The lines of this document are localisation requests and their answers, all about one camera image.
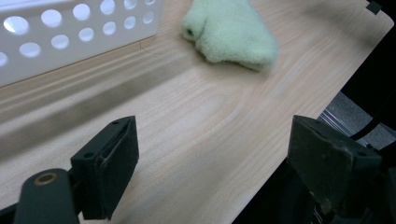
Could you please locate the small black clip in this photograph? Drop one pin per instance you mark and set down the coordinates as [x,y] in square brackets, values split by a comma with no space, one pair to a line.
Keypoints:
[373,6]

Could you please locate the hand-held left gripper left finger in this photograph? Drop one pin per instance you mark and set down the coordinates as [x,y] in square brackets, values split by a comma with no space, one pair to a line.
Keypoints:
[104,168]

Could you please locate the white perforated plastic basket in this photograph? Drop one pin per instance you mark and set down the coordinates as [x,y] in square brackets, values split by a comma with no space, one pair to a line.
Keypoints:
[62,37]

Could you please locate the metal rail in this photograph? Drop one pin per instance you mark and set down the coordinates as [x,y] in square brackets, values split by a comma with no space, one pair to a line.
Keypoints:
[336,123]

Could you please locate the light green fluffy cloth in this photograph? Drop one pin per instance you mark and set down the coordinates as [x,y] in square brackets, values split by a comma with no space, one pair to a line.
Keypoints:
[230,34]

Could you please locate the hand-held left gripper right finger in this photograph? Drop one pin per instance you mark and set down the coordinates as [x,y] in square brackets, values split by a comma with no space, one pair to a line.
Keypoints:
[327,165]

